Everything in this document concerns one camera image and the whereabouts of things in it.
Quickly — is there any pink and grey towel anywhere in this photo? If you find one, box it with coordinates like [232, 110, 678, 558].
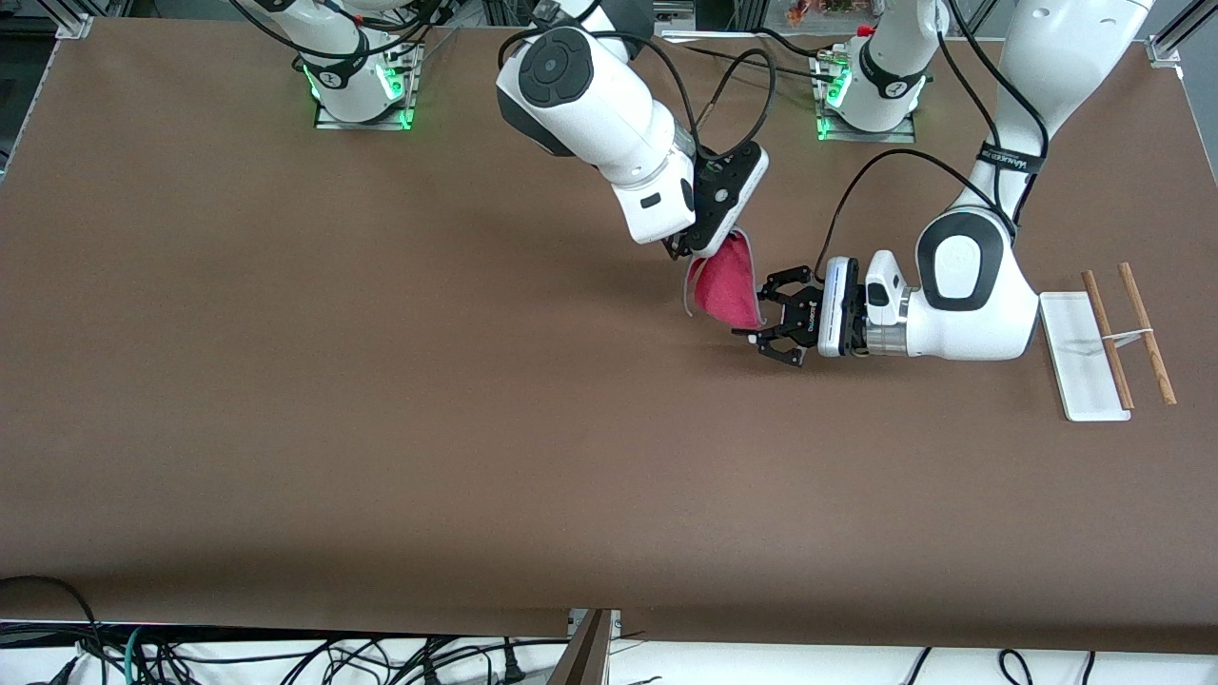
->
[683, 231, 767, 334]

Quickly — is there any white base wooden towel rack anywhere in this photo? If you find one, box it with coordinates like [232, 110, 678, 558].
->
[1037, 262, 1178, 422]

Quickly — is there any orange background object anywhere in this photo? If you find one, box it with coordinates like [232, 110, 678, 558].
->
[785, 0, 876, 28]

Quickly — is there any brown table cover sheet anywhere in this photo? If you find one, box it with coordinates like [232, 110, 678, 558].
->
[0, 17, 1218, 656]

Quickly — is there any brown wooden beam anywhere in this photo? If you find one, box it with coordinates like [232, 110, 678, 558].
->
[547, 609, 612, 685]

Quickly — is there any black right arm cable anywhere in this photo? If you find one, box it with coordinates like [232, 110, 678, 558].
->
[495, 0, 778, 165]

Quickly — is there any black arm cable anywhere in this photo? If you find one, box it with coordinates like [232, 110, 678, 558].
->
[814, 0, 1051, 282]
[495, 0, 778, 165]

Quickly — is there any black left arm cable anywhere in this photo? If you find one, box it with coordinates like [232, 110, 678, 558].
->
[814, 0, 1051, 282]

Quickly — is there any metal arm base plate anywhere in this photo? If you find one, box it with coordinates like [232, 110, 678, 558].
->
[816, 52, 917, 144]
[314, 43, 418, 131]

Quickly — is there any long black table cable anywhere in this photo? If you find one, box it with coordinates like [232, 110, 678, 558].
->
[666, 38, 843, 87]

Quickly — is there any short curved black cable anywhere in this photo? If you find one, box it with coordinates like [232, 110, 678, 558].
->
[752, 27, 848, 66]

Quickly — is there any black cable with plug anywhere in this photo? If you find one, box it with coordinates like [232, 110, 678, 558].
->
[419, 639, 534, 685]

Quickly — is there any black tangled floor cable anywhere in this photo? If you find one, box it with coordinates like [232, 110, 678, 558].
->
[143, 637, 420, 685]

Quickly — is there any black looped floor cable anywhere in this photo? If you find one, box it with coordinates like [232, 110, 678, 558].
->
[0, 576, 101, 685]

